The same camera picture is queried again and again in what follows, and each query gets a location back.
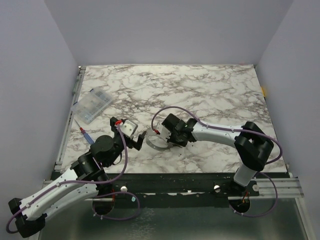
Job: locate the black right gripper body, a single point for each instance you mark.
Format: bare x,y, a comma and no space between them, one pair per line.
171,139

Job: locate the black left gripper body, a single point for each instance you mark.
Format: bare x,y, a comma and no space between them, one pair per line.
117,138

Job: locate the silver metal keyring holder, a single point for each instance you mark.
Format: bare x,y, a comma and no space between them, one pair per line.
155,142

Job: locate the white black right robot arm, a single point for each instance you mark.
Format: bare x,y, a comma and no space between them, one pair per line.
253,147

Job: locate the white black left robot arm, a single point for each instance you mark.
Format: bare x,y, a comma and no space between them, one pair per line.
91,175

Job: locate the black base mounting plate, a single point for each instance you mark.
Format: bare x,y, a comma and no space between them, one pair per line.
176,190

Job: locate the clear plastic screw organizer box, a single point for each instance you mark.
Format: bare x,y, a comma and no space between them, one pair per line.
91,104

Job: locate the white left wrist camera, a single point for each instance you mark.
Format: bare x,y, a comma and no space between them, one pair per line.
128,128

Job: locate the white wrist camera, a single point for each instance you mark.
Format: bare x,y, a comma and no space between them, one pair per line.
128,128
164,133

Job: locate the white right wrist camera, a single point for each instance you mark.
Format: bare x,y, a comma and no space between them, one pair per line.
164,133

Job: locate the blue red handled screwdriver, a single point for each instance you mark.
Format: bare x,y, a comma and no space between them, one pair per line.
85,134

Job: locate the aluminium rail right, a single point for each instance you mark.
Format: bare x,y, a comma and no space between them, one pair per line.
287,186

